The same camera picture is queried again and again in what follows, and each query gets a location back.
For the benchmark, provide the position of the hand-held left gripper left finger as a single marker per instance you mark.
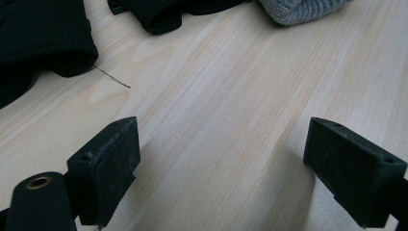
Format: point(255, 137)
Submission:
point(106, 173)

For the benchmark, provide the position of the black glove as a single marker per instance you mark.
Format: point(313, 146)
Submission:
point(41, 35)
point(163, 14)

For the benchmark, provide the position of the grey knitted glove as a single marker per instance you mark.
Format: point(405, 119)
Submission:
point(301, 11)

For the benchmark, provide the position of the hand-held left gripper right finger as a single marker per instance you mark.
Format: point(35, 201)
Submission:
point(352, 170)

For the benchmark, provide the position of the dark loose thread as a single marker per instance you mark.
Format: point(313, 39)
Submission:
point(112, 78)

